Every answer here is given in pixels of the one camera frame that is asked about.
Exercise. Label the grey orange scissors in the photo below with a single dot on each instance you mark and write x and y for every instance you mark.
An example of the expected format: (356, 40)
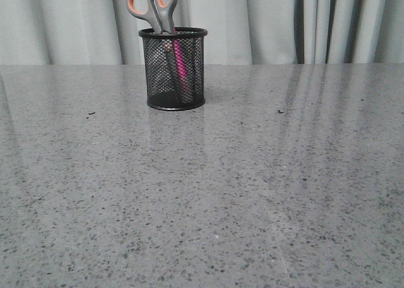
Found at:
(158, 10)

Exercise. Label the pink highlighter pen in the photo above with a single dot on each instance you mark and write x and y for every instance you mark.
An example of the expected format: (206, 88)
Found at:
(185, 92)

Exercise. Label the black mesh pen cup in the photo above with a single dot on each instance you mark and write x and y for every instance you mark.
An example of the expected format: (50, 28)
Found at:
(192, 44)

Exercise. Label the grey curtain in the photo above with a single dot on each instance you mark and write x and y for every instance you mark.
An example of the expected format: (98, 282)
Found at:
(240, 31)

